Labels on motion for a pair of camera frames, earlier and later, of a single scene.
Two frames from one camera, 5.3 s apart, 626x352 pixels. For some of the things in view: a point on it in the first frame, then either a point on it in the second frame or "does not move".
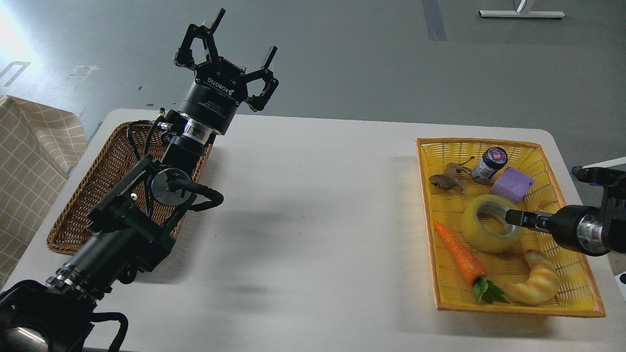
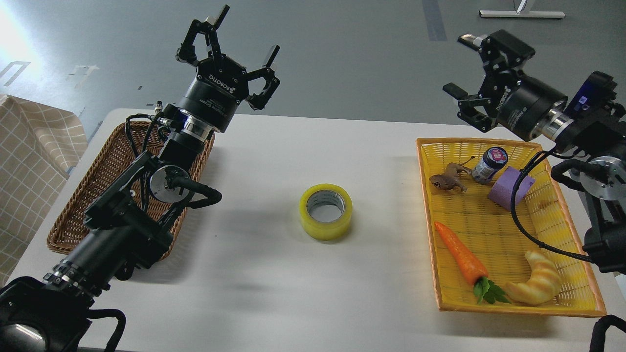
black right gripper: [565, 224] → [523, 104]
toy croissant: [542, 284] does not move
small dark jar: [491, 161] does not move
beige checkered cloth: [39, 145] does not move
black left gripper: [218, 89] does not move
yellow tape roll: [480, 239] → [325, 211]
